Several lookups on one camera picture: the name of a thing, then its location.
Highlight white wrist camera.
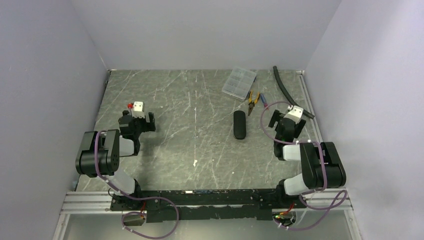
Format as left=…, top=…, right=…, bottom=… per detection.
left=284, top=105, right=304, bottom=124
left=129, top=101, right=146, bottom=119

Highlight black rubber hose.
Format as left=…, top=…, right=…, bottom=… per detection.
left=272, top=65, right=316, bottom=120

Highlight aluminium frame rail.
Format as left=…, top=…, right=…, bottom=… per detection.
left=60, top=189, right=354, bottom=214

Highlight clear plastic organizer box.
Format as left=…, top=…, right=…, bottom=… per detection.
left=221, top=67, right=257, bottom=100

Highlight yellow handled pliers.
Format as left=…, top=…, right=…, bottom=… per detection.
left=247, top=90, right=260, bottom=116

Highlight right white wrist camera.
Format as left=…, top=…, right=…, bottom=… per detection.
left=284, top=105, right=304, bottom=124

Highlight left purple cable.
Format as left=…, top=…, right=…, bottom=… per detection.
left=94, top=129, right=180, bottom=240

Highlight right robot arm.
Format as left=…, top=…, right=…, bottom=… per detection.
left=266, top=107, right=347, bottom=208

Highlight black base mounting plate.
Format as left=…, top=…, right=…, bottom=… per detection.
left=110, top=186, right=305, bottom=223

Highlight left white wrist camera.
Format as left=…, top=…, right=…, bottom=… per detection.
left=129, top=101, right=146, bottom=119

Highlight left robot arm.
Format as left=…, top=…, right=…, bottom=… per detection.
left=75, top=110, right=156, bottom=211

